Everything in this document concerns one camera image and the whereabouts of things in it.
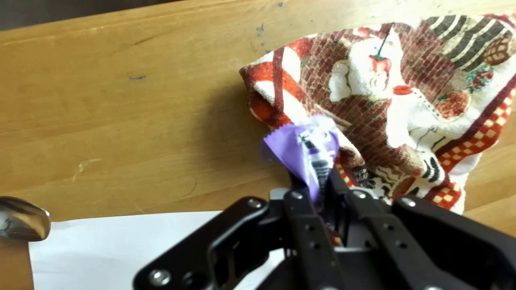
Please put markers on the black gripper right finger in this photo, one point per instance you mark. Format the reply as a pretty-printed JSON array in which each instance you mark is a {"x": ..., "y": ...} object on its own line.
[{"x": 430, "y": 252}]

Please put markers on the red white patterned cloth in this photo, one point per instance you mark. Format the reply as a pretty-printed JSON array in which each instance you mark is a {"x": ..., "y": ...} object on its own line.
[{"x": 409, "y": 107}]

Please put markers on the purple candy wrapper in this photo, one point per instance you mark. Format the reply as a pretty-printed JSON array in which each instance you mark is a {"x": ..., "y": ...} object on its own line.
[{"x": 307, "y": 147}]

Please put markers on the white paper sheet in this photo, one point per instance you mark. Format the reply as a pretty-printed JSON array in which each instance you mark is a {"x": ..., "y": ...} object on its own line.
[{"x": 135, "y": 242}]

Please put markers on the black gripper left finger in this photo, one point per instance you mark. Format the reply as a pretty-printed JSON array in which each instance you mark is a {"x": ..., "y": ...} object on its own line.
[{"x": 259, "y": 247}]

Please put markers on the metal spoon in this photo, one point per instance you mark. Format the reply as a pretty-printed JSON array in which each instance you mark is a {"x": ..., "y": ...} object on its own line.
[{"x": 22, "y": 218}]

